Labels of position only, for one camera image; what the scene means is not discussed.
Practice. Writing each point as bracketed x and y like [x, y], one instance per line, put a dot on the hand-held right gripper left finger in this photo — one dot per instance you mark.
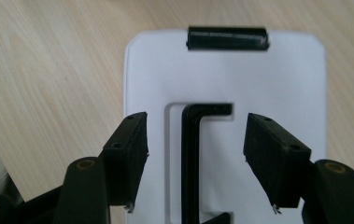
[124, 165]

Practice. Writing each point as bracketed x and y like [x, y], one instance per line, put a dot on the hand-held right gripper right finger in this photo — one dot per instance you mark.
[274, 165]

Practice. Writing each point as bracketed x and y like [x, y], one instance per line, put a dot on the black bent metal bar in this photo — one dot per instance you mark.
[190, 161]

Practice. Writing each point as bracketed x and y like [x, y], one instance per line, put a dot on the white foam tray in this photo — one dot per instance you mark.
[227, 77]

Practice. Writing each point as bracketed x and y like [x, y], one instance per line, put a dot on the black cylinder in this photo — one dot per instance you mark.
[227, 38]

